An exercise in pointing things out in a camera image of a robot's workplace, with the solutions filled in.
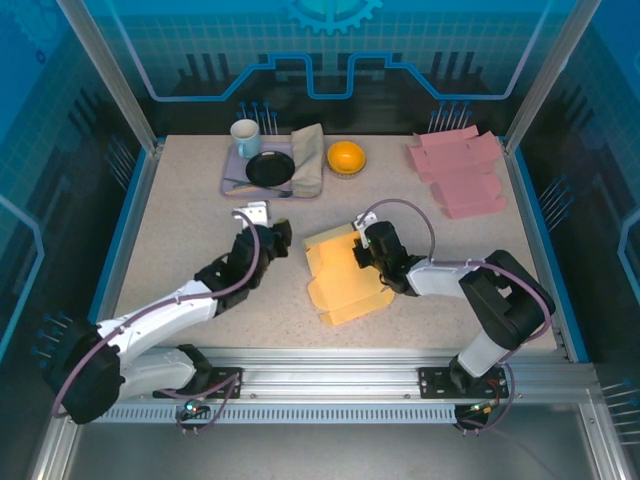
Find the yellow paper box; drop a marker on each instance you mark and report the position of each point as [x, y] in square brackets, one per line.
[345, 280]

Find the pink paper box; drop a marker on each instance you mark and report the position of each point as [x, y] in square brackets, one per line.
[460, 170]

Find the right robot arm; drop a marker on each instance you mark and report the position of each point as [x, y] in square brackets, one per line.
[435, 280]

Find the metal fork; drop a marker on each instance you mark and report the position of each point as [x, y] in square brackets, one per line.
[265, 190]

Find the black plate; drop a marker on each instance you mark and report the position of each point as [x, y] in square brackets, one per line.
[270, 170]

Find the dark metal knife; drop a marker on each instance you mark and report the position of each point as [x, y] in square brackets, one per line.
[237, 182]

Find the lavender plastic tray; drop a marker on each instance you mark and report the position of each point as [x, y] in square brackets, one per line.
[235, 172]

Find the grey folded cloth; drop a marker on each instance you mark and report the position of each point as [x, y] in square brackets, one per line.
[307, 155]

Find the yellow bowl with patterned outside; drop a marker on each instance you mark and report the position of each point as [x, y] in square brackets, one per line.
[345, 156]

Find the light blue mug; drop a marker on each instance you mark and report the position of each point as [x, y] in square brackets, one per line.
[245, 131]

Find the small lit connector module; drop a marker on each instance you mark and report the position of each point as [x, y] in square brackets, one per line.
[480, 407]
[192, 407]

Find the metal base pan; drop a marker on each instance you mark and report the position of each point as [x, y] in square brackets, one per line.
[325, 455]

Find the aluminium table side rail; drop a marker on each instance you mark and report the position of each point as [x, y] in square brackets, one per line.
[526, 210]
[137, 210]

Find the aluminium mounting rail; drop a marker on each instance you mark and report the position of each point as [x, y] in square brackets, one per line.
[325, 372]

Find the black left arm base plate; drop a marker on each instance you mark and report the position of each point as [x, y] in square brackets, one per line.
[225, 382]

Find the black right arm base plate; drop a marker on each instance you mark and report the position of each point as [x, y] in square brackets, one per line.
[432, 382]

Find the aluminium frame post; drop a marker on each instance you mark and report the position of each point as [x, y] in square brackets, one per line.
[107, 70]
[550, 70]

